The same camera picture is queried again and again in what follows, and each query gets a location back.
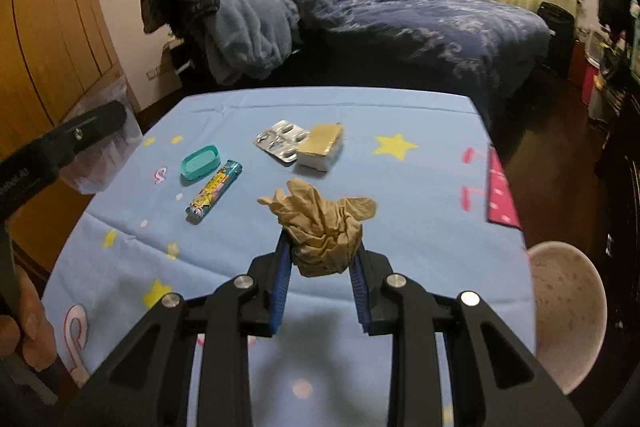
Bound dark wooden dresser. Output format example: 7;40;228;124
592;82;640;258

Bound bed with dark blue duvet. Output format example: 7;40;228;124
240;0;551;124

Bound blue star printed tablecloth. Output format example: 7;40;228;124
42;86;538;427

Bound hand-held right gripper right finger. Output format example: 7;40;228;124
347;247;586;427

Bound person's left hand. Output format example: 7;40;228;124
0;264;57;374

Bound dark nightstand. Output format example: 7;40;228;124
162;39;201;84

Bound red box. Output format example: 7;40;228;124
582;57;601;106

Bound pile of grey clothes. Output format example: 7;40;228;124
202;0;301;86

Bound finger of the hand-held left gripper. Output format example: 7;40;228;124
49;101;127;166

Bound silver pill blister pack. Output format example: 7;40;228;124
254;121;311;166

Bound teal container lid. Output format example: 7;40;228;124
180;145;222;182

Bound wooden wardrobe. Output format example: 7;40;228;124
0;0;131;288

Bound yellow white sponge block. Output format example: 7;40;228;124
295;123;347;173

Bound beige latex glove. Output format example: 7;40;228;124
257;178;377;279

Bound black suitcase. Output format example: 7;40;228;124
537;2;576;78

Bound colourful candy tube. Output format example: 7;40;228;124
186;160;242;224

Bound translucent plastic trash bag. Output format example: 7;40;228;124
62;74;143;196

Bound pale pink round stool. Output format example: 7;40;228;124
527;241;609;396

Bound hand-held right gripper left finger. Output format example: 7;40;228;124
62;229;293;427

